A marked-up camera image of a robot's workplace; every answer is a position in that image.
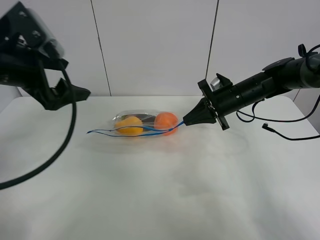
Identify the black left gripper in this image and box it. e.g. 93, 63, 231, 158
0, 1, 91, 111

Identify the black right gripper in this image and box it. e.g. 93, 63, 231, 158
182, 73, 263, 130

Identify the clear zip bag blue seal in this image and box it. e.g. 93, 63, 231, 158
88, 110, 184, 138

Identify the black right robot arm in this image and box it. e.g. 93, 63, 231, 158
183, 53, 320, 130

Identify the orange fruit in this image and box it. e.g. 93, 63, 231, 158
154, 112, 179, 130

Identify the yellow pear fruit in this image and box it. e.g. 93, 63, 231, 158
114, 116, 144, 136

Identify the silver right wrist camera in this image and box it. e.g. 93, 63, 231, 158
210, 77, 224, 92

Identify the black cable right side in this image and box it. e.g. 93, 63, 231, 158
236, 43, 320, 141

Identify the black cable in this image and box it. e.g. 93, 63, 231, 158
236, 43, 320, 141
0, 61, 78, 190

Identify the black cable left side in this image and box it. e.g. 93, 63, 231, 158
0, 61, 78, 190

